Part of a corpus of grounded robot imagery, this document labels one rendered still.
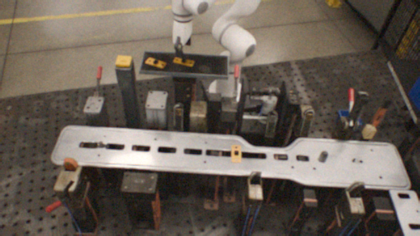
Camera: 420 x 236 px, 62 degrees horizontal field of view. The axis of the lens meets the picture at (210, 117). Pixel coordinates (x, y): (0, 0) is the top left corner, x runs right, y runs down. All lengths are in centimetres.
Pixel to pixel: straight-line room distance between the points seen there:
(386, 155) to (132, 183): 101
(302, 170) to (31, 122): 138
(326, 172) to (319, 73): 101
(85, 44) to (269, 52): 179
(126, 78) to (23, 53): 226
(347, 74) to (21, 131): 190
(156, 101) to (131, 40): 226
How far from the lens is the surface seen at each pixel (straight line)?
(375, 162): 155
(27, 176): 184
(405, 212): 147
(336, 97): 220
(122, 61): 154
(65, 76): 336
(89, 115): 152
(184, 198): 161
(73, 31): 389
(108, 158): 141
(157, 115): 143
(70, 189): 129
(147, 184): 129
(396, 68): 200
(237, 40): 161
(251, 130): 154
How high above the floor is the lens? 212
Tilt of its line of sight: 48 degrees down
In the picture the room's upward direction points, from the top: 4 degrees clockwise
